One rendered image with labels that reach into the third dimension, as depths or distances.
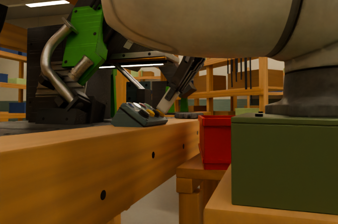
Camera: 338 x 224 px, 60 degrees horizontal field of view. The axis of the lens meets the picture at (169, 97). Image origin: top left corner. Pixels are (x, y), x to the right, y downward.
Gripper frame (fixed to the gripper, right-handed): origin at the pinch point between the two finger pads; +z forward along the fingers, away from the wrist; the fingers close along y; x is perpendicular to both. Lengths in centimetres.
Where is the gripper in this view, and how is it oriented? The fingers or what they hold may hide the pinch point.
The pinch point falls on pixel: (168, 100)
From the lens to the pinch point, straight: 78.4
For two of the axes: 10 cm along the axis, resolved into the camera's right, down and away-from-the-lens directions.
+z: -5.4, 8.3, 1.5
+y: 3.2, 0.4, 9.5
